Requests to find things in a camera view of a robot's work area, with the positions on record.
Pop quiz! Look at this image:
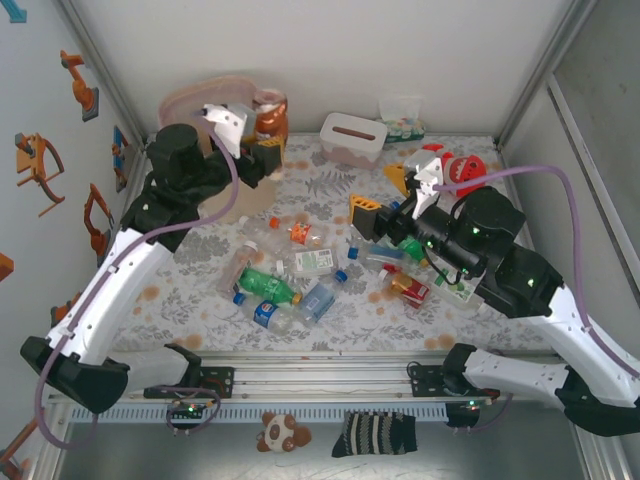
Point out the teal wall decal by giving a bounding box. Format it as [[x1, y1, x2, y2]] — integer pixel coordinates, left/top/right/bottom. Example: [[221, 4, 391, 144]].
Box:
[[0, 0, 29, 25]]

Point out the crushed clear plastic bottle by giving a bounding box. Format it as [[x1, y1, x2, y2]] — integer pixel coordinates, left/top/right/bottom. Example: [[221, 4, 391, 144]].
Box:
[[238, 213, 281, 246]]

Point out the floral grey tablecloth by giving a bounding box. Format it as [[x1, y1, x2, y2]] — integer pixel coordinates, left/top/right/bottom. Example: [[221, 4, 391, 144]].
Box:
[[97, 132, 534, 354]]

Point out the pepsi bottle blue cap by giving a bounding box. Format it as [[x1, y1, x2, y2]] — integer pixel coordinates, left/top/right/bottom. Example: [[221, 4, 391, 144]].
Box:
[[232, 291, 296, 336]]

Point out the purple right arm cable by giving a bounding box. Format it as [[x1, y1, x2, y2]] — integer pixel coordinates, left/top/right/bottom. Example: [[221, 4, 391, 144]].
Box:
[[433, 164, 640, 434]]

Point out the white tissue box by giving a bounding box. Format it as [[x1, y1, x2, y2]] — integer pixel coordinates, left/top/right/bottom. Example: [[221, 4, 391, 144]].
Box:
[[319, 112, 389, 169]]

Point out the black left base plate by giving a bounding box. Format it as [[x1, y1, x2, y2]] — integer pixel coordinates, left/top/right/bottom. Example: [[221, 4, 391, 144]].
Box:
[[143, 366, 236, 400]]

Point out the pinkish bottle white cap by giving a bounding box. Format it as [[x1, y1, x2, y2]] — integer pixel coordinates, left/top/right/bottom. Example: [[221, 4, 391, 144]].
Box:
[[217, 239, 264, 294]]

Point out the green soda bottle yellow cap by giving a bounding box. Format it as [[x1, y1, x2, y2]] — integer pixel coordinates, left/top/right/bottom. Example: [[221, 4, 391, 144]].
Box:
[[397, 237, 431, 269]]

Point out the blue wall decal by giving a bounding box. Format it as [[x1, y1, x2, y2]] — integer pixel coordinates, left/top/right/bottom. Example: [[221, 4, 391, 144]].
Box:
[[112, 124, 132, 194]]

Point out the beige bin pink liner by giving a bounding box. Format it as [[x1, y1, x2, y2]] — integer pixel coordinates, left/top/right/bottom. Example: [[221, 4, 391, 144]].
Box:
[[158, 73, 279, 225]]

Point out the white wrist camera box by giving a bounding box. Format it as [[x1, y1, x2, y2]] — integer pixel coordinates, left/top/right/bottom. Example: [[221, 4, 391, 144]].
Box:
[[192, 102, 254, 161], [402, 148, 446, 221]]

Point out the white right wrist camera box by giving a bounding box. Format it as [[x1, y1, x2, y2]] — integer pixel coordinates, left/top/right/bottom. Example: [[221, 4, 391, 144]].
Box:
[[402, 148, 446, 221]]

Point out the black white striped sock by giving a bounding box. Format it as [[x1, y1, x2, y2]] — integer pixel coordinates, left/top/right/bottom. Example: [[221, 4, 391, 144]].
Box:
[[331, 410, 419, 459]]

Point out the lime label clear bottle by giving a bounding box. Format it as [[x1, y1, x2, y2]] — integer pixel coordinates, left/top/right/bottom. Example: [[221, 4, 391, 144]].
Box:
[[432, 269, 489, 314]]

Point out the green white label bottle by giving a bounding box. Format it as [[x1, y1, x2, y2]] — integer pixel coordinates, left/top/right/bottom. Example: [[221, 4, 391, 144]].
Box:
[[274, 247, 336, 279]]

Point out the aluminium front rail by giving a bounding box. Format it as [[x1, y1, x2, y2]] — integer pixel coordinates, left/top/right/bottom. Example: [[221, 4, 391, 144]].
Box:
[[47, 349, 601, 404]]

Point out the white slotted cable duct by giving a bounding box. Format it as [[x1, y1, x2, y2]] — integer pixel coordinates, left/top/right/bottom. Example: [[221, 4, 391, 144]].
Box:
[[69, 404, 449, 424]]

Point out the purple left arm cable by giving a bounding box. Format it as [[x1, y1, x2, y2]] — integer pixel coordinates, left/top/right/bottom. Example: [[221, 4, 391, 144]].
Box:
[[36, 109, 240, 449]]

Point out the red gold label bottle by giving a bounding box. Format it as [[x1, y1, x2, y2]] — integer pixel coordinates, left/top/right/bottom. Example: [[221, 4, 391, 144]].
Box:
[[377, 264, 432, 309]]

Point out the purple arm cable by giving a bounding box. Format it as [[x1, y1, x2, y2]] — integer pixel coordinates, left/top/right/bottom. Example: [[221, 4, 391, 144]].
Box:
[[433, 164, 640, 434], [36, 109, 240, 449]]

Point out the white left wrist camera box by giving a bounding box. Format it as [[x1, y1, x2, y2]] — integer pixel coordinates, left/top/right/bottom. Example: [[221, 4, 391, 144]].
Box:
[[192, 102, 254, 161]]

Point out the green soda bottle orange cap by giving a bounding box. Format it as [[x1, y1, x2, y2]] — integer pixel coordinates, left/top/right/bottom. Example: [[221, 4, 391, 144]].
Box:
[[237, 267, 304, 305]]

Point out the aluminium window frame bar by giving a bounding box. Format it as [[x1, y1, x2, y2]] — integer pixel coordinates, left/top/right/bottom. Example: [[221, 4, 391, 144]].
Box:
[[547, 74, 640, 301]]

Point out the red shark plush toy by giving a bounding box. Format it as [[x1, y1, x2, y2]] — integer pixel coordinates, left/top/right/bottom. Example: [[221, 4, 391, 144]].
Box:
[[422, 143, 489, 199]]

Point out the panda plush toy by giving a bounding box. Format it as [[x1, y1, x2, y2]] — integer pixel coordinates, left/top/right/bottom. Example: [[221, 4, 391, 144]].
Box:
[[255, 411, 314, 455]]

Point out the aluminium frame post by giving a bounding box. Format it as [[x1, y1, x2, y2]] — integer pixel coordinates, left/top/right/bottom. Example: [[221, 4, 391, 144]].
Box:
[[54, 0, 151, 149], [497, 0, 599, 149]]

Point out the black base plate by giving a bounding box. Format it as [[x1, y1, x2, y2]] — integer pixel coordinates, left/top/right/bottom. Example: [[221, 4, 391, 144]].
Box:
[[143, 366, 236, 400], [410, 363, 501, 399]]

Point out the clear bottle blue cap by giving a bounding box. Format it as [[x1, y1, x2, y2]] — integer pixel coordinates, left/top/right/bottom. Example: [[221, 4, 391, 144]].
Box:
[[347, 242, 406, 271]]

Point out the brown coffee drink bottle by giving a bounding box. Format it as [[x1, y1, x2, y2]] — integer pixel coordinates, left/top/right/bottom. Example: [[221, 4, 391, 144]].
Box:
[[251, 88, 290, 181]]

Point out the green tissue pack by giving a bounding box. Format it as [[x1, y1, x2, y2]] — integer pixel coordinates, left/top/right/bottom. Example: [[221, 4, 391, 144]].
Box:
[[377, 94, 426, 144]]

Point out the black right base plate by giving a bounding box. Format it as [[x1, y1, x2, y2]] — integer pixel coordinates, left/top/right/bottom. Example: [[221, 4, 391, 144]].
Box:
[[410, 363, 501, 399]]

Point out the crushed bottle light blue label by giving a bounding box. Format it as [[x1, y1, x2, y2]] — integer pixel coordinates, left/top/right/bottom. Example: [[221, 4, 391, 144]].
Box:
[[294, 270, 350, 327]]

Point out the orange label bottle orange cap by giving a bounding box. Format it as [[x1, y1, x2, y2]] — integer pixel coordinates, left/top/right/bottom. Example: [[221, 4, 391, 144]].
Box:
[[269, 215, 329, 249]]

